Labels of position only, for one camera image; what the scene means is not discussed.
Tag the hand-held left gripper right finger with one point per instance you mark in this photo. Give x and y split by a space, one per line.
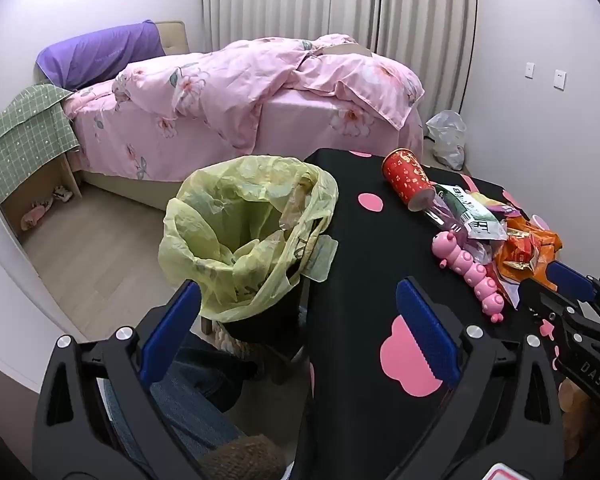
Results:
427 335

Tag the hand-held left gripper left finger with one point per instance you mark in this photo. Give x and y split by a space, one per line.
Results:
172 330

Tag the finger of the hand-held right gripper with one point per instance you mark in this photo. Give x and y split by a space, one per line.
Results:
545 305
572 275

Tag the orange snack packet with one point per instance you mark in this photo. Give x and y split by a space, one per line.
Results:
520 255

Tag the green white plastic packet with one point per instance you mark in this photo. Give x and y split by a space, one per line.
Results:
472 210

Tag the bin with yellow bag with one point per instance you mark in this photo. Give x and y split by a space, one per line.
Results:
200 200

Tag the person's right forearm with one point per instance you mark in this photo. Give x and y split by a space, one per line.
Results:
572 410

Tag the woven basket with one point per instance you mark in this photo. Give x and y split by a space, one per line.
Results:
240 345

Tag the person's leg in jeans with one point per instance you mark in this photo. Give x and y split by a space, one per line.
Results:
195 400

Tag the pink caterpillar toy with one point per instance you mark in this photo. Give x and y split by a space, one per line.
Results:
472 270

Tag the black pink-patterned tablecloth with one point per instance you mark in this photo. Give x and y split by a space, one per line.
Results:
360 260

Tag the clear plastic wrapper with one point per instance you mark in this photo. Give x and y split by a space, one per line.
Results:
322 257

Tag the brown fleece jacket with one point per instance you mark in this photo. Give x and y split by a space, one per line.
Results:
245 460

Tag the white plastic bag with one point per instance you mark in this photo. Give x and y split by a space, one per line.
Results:
447 135

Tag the wooden nightstand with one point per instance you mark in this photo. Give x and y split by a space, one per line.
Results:
45 180

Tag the bed with pink sheet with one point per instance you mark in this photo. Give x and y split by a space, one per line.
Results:
290 120

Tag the green checked cloth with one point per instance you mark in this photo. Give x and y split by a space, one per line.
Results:
25 120

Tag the pink floral duvet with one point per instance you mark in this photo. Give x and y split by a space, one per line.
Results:
220 75

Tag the purple pillow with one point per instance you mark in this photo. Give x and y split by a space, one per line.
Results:
90 55

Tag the beige headboard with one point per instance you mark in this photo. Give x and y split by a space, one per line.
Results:
175 37

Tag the striped beige curtain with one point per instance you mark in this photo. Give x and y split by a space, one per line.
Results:
280 0

